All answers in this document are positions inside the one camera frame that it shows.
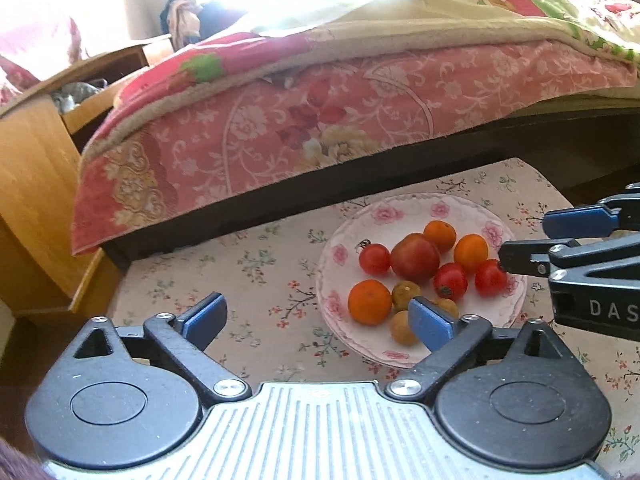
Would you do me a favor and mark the beige floral tablecloth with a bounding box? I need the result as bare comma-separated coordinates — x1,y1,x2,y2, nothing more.
107,157,640,480

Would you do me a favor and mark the yellow-green patterned blanket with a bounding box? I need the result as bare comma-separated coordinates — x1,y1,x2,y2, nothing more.
240,0,640,63

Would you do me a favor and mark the grey cloth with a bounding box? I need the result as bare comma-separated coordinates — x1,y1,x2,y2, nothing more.
52,80,108,113

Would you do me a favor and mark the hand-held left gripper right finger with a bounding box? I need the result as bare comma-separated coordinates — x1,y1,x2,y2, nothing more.
385,296,583,402

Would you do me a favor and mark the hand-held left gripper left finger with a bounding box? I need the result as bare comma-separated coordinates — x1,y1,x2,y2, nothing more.
60,290,252,406

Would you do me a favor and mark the maroon fuzzy clothing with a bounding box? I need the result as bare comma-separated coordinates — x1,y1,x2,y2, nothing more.
0,440,51,480

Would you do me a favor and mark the blue clothing pile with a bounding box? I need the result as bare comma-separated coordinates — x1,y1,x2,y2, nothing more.
160,0,246,51

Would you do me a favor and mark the large dark red tomato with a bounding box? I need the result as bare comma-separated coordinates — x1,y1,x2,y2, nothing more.
390,233,441,282

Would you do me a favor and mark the small red cherry tomato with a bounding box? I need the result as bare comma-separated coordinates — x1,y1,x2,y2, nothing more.
357,240,392,276

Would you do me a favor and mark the dark bed frame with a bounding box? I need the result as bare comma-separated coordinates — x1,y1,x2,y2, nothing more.
102,97,640,276

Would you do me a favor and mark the brownish green round fruit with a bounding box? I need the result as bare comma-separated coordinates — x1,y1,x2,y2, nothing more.
390,310,422,347
391,281,423,312
432,298,460,320

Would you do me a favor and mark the wooden nightstand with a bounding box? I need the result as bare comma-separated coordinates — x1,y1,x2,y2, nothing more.
0,35,173,317

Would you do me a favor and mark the pink floral cloth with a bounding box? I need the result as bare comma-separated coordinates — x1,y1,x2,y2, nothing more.
0,7,87,107

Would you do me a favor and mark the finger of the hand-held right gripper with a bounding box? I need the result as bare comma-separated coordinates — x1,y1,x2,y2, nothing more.
542,191,640,238
499,232,640,285

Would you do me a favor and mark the white plate with pink flowers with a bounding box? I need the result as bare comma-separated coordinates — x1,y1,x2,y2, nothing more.
316,192,528,370

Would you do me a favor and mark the orange mandarin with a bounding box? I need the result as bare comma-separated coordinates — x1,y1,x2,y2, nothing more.
453,234,489,273
423,220,457,254
348,279,393,326

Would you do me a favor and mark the pink floral bedspread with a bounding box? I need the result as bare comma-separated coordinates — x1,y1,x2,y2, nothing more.
70,30,640,256

